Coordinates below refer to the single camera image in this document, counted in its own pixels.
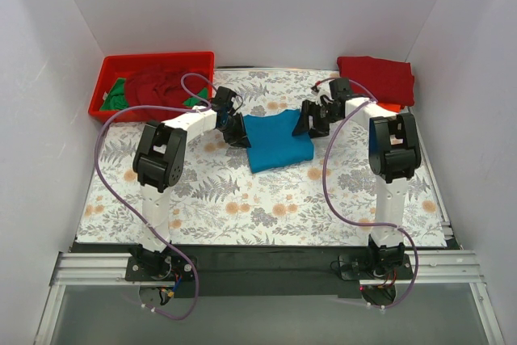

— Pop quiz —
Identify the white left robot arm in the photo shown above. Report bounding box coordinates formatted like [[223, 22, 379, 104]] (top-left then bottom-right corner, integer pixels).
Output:
[[132, 87, 250, 252]]

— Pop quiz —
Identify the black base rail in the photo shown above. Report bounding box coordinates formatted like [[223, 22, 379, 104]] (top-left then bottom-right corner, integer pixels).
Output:
[[70, 243, 454, 299]]

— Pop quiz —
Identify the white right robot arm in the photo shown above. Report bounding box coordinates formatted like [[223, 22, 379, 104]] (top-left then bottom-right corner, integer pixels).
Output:
[[292, 78, 422, 250]]

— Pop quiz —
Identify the folded dark red t-shirt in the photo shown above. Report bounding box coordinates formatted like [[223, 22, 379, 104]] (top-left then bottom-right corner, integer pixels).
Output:
[[336, 56, 415, 107]]

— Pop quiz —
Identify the floral patterned table mat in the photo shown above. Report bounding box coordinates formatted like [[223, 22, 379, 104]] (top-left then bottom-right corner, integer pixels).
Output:
[[75, 69, 449, 247]]

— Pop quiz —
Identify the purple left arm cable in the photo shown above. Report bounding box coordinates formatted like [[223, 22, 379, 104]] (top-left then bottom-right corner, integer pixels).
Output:
[[95, 73, 243, 321]]

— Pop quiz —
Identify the teal blue t-shirt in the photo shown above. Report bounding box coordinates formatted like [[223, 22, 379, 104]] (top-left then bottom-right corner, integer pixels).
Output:
[[243, 109, 314, 174]]

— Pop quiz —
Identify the green t-shirt in bin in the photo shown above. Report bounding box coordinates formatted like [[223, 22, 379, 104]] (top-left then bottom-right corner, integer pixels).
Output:
[[100, 78, 208, 111]]

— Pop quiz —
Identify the red plastic bin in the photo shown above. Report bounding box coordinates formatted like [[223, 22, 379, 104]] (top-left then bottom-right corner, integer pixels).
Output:
[[88, 51, 215, 123]]

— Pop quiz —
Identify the crumpled dark red t-shirt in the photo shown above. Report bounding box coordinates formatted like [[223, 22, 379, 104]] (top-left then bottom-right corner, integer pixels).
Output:
[[124, 66, 208, 108]]

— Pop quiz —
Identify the folded orange t-shirt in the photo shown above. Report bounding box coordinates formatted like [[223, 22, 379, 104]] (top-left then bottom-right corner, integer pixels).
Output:
[[379, 103, 405, 113]]

